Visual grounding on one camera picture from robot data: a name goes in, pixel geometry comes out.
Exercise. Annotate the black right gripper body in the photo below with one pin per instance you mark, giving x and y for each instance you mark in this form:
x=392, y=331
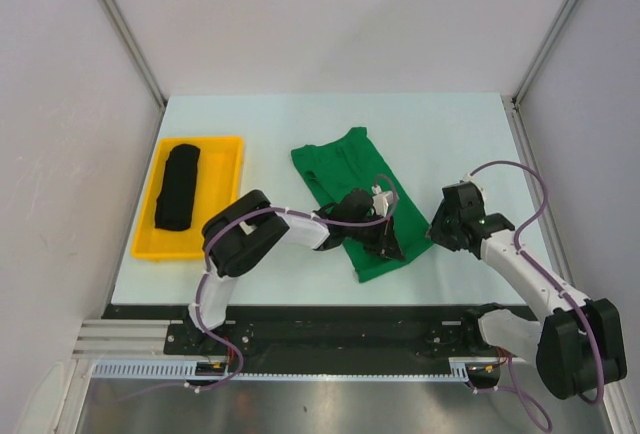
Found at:
x=442, y=227

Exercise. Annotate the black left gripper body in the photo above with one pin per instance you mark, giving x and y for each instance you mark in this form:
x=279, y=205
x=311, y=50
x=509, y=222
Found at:
x=372, y=237

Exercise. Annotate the green t-shirt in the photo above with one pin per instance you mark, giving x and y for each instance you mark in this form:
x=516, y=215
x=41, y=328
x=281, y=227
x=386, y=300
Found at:
x=340, y=175

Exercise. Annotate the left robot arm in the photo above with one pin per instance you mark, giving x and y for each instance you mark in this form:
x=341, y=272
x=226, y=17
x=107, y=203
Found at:
x=239, y=237

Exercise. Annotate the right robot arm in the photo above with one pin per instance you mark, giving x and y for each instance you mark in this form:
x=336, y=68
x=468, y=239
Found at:
x=574, y=342

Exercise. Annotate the yellow plastic tray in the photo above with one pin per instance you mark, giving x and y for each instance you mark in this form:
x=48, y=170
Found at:
x=219, y=173

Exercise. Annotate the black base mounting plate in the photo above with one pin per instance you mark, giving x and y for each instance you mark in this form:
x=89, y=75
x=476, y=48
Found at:
x=449, y=314

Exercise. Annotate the rolled black t-shirt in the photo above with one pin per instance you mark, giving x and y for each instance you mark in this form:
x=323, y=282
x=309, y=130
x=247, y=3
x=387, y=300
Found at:
x=175, y=202

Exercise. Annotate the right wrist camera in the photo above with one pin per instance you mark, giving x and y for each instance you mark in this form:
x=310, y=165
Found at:
x=469, y=178

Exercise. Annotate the white slotted cable duct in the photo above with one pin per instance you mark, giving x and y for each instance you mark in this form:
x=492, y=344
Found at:
x=200, y=370

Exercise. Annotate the right aluminium corner post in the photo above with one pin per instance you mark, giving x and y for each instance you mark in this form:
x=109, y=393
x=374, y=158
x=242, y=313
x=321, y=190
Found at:
x=552, y=35

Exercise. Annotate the aluminium corner post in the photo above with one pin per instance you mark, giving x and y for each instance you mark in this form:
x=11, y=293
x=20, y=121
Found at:
x=552, y=35
x=132, y=48

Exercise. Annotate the left aluminium corner post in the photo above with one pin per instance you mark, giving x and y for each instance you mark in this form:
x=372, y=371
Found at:
x=132, y=48

